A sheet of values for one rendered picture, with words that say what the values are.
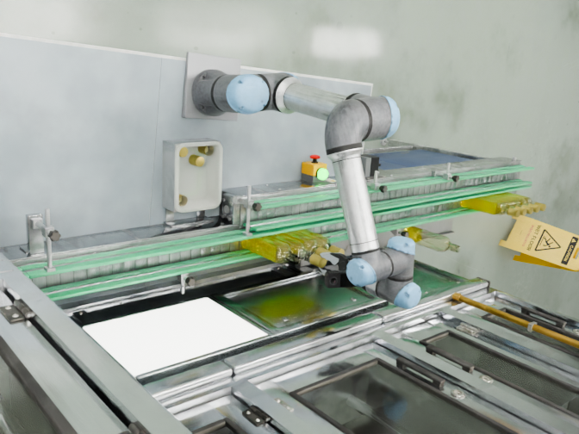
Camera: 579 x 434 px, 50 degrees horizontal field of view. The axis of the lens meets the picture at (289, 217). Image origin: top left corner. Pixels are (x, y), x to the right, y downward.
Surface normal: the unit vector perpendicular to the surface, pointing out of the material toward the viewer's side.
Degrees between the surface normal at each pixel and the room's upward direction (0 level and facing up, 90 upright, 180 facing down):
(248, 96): 8
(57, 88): 0
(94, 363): 90
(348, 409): 90
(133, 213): 0
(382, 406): 90
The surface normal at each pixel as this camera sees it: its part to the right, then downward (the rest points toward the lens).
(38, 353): 0.06, -0.96
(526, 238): -0.45, -0.34
